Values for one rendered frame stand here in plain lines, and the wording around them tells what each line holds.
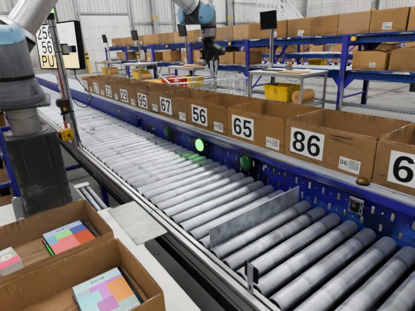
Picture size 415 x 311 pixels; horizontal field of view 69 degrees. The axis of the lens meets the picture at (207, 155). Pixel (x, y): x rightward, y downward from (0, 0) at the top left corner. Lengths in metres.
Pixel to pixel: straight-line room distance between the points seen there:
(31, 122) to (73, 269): 0.64
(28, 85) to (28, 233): 0.54
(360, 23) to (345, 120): 4.83
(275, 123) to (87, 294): 0.98
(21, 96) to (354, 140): 1.21
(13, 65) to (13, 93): 0.10
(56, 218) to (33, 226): 0.08
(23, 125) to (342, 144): 1.22
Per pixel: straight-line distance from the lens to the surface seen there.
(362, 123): 1.51
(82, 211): 1.26
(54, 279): 0.97
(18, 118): 1.37
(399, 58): 5.74
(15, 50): 1.32
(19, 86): 1.32
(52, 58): 2.49
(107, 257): 0.99
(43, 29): 2.54
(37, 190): 1.41
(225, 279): 0.94
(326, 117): 1.59
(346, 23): 6.43
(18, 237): 1.24
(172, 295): 0.90
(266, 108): 1.82
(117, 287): 0.91
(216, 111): 1.71
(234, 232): 1.10
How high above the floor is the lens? 1.38
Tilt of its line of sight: 21 degrees down
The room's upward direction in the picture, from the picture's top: 3 degrees counter-clockwise
